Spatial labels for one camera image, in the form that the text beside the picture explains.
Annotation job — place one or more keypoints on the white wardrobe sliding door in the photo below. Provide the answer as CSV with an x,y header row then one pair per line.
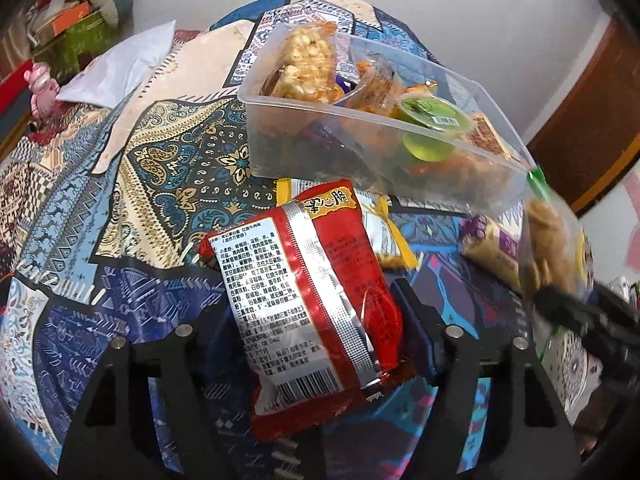
x,y
617,230

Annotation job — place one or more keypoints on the brown snack packet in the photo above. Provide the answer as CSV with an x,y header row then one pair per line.
x,y
487,135

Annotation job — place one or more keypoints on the golden clear snack packet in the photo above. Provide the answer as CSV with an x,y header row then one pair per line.
x,y
424,88

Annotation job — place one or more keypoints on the orange snack packet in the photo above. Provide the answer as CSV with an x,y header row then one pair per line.
x,y
375,85

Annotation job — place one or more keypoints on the brown wooden door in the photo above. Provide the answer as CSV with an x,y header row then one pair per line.
x,y
595,120

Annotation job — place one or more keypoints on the clear biscuit bag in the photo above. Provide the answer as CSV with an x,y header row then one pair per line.
x,y
547,240

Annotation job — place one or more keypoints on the orange box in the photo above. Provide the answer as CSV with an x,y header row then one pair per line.
x,y
72,16

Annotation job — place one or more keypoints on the green box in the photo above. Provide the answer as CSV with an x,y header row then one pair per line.
x,y
75,45

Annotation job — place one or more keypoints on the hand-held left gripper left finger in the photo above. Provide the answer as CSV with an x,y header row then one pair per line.
x,y
175,355

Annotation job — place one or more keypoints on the clear plastic container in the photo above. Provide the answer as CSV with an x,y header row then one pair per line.
x,y
350,160

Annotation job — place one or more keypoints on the purple and yellow snack packet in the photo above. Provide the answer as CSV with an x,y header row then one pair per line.
x,y
492,247

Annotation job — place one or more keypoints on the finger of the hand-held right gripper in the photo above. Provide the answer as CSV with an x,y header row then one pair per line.
x,y
565,307

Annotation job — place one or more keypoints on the yellow silver snack packet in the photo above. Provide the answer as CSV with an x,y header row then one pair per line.
x,y
387,240

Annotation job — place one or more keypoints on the red instant noodle packet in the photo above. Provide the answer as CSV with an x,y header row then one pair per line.
x,y
310,305

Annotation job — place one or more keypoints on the pink toy figure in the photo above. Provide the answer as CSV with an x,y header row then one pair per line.
x,y
42,87

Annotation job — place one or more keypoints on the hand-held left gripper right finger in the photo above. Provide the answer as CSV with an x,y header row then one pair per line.
x,y
417,330

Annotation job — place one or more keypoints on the red box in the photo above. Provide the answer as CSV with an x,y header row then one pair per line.
x,y
15,87

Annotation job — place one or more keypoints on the green jelly cup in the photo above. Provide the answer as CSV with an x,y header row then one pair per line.
x,y
432,120

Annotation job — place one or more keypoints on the clear rice crisp packet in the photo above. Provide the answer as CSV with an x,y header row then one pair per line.
x,y
307,62

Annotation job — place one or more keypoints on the white pillow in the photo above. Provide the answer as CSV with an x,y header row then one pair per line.
x,y
120,67

